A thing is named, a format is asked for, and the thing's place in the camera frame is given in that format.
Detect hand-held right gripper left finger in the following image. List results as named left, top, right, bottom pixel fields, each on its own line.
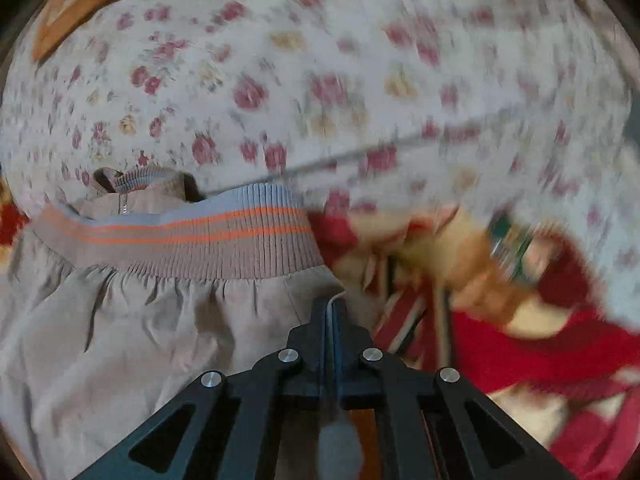
left=75, top=297, right=332, bottom=480

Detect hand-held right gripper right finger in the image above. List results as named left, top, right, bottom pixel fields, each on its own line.
left=327, top=297, right=576, bottom=480

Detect beige jacket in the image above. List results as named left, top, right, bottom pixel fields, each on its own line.
left=0, top=167, right=381, bottom=480

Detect floral bed sheet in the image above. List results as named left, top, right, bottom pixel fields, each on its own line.
left=0, top=0, right=640, bottom=336

